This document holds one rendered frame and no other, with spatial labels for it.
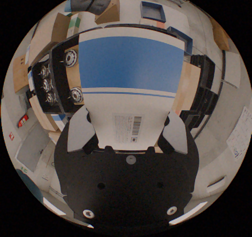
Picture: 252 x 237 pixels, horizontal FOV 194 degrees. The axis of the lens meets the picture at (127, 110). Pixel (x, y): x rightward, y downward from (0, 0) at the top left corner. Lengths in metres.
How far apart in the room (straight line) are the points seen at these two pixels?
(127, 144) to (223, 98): 2.96
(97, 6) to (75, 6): 0.12
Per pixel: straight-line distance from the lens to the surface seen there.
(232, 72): 2.95
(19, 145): 3.38
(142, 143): 0.15
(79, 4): 0.53
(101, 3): 0.54
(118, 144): 0.15
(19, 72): 3.12
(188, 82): 0.51
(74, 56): 0.46
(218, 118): 3.02
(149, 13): 0.72
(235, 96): 2.90
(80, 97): 0.47
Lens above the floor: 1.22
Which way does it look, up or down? 58 degrees down
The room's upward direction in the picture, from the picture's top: 180 degrees counter-clockwise
